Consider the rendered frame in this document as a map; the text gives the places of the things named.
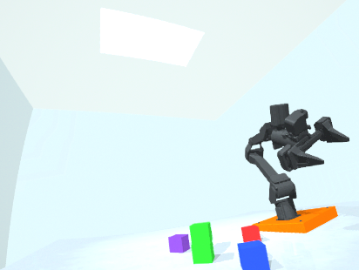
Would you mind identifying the green block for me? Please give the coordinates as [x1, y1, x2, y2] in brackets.
[192, 241, 215, 264]
[189, 221, 213, 245]

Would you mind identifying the blue block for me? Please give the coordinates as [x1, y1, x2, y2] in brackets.
[237, 240, 270, 270]

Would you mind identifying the red block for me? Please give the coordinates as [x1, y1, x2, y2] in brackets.
[241, 225, 261, 243]

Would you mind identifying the purple block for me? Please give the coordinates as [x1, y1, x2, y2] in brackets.
[168, 234, 190, 253]

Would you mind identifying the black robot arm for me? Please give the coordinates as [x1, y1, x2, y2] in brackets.
[245, 103, 311, 221]

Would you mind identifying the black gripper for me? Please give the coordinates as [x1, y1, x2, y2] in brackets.
[276, 117, 349, 172]

